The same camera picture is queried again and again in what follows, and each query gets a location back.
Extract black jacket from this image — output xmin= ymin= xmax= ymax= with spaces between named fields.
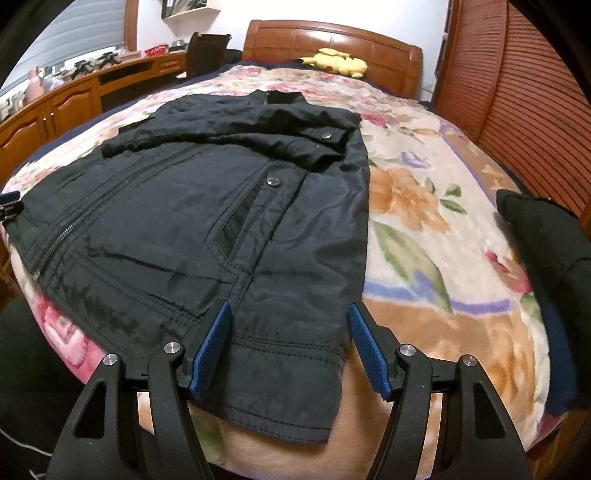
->
xmin=8 ymin=90 xmax=371 ymax=438

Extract grey window blind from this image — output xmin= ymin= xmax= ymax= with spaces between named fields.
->
xmin=8 ymin=0 xmax=129 ymax=90

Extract white wall shelf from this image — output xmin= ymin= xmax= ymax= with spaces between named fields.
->
xmin=161 ymin=0 xmax=223 ymax=20

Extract wooden slatted wardrobe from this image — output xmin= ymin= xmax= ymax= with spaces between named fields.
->
xmin=431 ymin=0 xmax=591 ymax=224

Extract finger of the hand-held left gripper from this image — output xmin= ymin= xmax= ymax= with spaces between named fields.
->
xmin=0 ymin=193 xmax=24 ymax=225

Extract yellow plush toy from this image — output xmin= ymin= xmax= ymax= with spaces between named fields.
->
xmin=298 ymin=47 xmax=369 ymax=79

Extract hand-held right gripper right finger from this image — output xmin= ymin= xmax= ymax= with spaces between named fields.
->
xmin=348 ymin=302 xmax=532 ymax=480

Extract black desk chair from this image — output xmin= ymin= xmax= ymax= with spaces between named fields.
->
xmin=178 ymin=32 xmax=243 ymax=80

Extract dark cloth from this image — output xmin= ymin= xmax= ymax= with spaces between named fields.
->
xmin=495 ymin=188 xmax=591 ymax=412

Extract floral blanket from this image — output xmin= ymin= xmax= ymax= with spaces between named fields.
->
xmin=0 ymin=64 xmax=575 ymax=480

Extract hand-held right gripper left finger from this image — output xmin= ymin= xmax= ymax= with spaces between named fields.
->
xmin=46 ymin=300 xmax=232 ymax=480

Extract wooden desk with cabinets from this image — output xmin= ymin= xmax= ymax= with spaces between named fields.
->
xmin=0 ymin=47 xmax=191 ymax=188

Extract wooden bed headboard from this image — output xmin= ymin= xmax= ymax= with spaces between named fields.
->
xmin=242 ymin=19 xmax=424 ymax=100

